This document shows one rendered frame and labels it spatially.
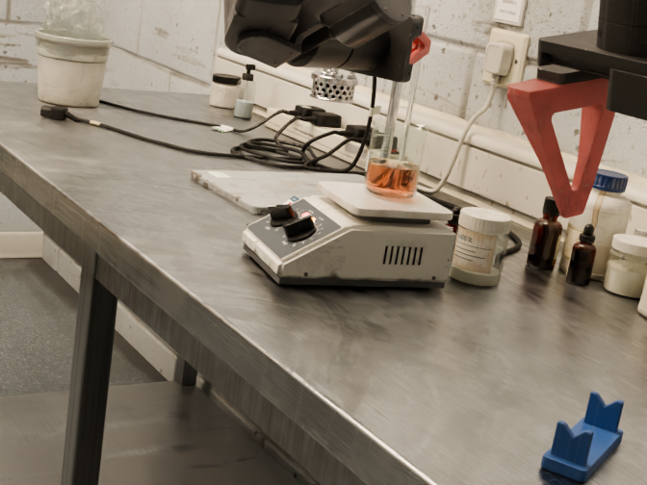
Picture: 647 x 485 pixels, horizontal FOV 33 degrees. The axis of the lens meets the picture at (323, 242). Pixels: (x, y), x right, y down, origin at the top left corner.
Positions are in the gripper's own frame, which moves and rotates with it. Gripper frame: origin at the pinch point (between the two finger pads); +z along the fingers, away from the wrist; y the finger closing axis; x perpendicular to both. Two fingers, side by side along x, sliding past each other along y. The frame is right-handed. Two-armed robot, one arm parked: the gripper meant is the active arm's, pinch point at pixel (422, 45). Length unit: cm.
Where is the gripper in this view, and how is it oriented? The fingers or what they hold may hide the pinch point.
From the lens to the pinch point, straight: 117.0
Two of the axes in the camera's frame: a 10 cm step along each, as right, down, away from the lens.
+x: -1.5, 9.6, 2.5
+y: -7.3, -2.8, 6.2
